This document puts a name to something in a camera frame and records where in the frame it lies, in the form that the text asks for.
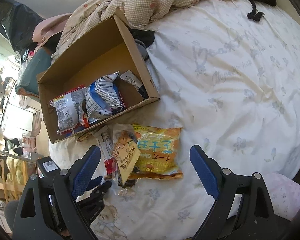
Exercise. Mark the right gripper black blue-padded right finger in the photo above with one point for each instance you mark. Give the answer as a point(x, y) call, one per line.
point(208, 170)

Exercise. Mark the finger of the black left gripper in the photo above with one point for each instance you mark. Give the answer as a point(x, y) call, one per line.
point(92, 206)

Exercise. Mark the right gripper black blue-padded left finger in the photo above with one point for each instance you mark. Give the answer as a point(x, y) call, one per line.
point(81, 172)

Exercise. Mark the white red wafer bar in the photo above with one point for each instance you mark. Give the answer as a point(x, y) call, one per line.
point(106, 146)

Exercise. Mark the yellow peanut snack packet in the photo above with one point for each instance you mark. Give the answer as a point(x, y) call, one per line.
point(126, 153)

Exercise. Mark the white red snack bag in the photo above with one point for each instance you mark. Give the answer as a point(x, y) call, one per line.
point(70, 110)

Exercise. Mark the orange yellow cheese snack bag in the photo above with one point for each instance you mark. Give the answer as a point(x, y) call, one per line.
point(158, 151)

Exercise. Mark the white blue snack bag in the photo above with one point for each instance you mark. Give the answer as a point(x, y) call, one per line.
point(103, 98)

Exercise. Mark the white navy slim snack packet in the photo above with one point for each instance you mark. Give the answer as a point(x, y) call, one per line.
point(130, 78)

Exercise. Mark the pink floral pillow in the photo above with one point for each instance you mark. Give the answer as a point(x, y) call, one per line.
point(284, 194)

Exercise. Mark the teal cushion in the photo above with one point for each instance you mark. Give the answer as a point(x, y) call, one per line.
point(28, 84)

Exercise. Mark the white floral bed sheet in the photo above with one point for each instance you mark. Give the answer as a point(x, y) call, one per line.
point(233, 86)

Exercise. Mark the brown cardboard box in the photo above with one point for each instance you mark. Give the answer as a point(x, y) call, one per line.
point(106, 49)

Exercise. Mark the pink cloth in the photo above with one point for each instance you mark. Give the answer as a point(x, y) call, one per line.
point(48, 28)

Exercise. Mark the black plastic bag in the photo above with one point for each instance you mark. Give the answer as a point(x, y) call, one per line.
point(17, 24)

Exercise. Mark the dark sock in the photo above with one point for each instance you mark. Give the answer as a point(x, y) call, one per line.
point(143, 39)

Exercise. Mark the beige checkered duvet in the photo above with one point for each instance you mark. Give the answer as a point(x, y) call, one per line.
point(139, 13)

